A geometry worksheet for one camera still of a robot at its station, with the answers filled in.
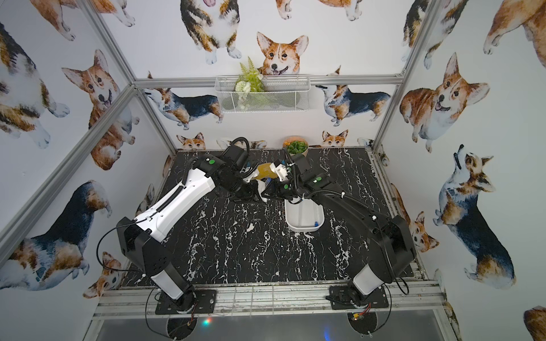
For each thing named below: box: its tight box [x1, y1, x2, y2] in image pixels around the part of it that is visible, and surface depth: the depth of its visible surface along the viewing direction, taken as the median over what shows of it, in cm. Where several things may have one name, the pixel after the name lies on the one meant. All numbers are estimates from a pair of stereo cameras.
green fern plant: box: [234, 56, 266, 112], surface depth 86 cm
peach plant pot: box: [282, 135, 309, 155], surface depth 111 cm
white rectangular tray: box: [284, 198, 325, 233], surface depth 95 cm
